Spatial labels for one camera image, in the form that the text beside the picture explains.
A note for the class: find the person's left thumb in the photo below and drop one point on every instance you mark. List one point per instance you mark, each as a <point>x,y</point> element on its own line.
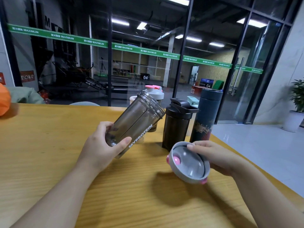
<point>121,144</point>

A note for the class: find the green block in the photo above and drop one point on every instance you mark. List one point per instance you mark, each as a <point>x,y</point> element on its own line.
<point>218,84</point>

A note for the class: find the black gym machine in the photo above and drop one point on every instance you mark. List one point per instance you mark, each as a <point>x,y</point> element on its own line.
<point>71,73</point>

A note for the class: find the black shaker bottle with lid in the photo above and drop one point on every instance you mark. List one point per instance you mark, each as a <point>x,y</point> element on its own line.
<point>175,128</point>

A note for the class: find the grey shaker lid pink cap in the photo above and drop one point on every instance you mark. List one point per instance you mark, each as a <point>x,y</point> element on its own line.
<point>187,166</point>

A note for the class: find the pale chair back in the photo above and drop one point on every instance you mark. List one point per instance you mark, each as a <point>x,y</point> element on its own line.
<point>84,104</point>

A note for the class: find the grey-green cushion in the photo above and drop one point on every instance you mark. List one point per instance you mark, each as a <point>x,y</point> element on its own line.
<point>23,95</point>

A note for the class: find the orange bag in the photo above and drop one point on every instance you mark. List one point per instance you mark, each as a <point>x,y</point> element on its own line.
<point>3,99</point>

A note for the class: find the person's left hand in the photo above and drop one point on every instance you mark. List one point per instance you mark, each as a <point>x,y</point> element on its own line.
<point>95,149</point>

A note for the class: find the black tripod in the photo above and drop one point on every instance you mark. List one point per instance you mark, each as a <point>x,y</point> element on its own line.
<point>102,67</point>

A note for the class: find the red numbered box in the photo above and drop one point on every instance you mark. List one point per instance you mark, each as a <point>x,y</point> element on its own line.
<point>196,90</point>

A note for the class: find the shaker bottle white lid pink cap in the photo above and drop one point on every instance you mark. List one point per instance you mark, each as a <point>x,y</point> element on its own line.
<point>158,93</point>

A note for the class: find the person's right forearm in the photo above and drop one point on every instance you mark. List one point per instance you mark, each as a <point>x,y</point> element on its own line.
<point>266,194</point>

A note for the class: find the smoky transparent shaker cup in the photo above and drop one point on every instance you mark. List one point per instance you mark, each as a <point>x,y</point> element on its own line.
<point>137,118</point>

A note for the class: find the person's right thumb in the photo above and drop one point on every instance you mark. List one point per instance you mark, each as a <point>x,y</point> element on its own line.
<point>197,147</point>

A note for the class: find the person's right hand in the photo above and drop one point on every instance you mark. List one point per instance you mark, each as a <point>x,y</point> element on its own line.
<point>218,156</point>

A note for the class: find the small red wall sign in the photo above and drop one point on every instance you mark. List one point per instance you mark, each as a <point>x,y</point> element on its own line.
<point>2,78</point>

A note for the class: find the beige bottle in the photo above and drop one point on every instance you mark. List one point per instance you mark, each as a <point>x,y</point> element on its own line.
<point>132,100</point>

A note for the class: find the green potted plant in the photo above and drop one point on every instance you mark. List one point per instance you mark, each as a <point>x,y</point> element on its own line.
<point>298,93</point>

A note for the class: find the black numbered box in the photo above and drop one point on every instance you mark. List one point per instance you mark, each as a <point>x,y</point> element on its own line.
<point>145,77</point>

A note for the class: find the person's left forearm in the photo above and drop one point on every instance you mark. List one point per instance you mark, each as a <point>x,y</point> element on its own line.
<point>59,199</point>

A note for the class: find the blue numbered sign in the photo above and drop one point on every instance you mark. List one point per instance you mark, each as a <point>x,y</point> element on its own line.
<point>206,83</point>

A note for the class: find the dark blue printed thermos bottle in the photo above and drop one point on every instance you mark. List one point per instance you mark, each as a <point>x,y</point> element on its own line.
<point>206,111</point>

